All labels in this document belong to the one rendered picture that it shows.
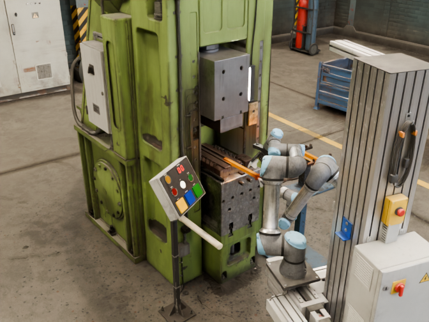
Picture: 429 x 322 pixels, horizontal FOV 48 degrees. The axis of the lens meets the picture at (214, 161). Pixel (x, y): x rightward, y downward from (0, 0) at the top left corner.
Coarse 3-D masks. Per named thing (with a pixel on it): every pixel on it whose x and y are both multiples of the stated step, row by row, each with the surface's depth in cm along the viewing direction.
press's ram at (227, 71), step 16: (224, 48) 334; (208, 64) 309; (224, 64) 309; (240, 64) 317; (208, 80) 314; (224, 80) 314; (240, 80) 323; (208, 96) 318; (224, 96) 319; (240, 96) 328; (208, 112) 324; (224, 112) 324
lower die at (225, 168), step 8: (208, 144) 378; (208, 152) 363; (216, 152) 363; (200, 160) 357; (208, 160) 355; (216, 160) 353; (224, 160) 351; (208, 168) 352; (216, 168) 344; (224, 168) 344; (232, 168) 348; (224, 176) 346
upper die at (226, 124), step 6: (240, 114) 334; (204, 120) 338; (210, 120) 333; (222, 120) 325; (228, 120) 328; (234, 120) 332; (240, 120) 336; (210, 126) 335; (216, 126) 329; (222, 126) 327; (228, 126) 331; (234, 126) 334
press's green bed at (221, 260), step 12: (204, 228) 374; (240, 228) 369; (252, 228) 378; (204, 240) 380; (228, 240) 364; (240, 240) 375; (252, 240) 384; (204, 252) 385; (216, 252) 371; (228, 252) 378; (240, 252) 387; (252, 252) 390; (204, 264) 390; (216, 264) 375; (228, 264) 378; (240, 264) 385; (252, 264) 396; (216, 276) 380; (228, 276) 381
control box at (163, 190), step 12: (168, 168) 300; (180, 168) 304; (192, 168) 314; (156, 180) 286; (180, 180) 301; (192, 180) 310; (156, 192) 290; (168, 192) 289; (180, 192) 297; (192, 192) 307; (204, 192) 316; (168, 204) 290; (192, 204) 303; (168, 216) 294; (180, 216) 291
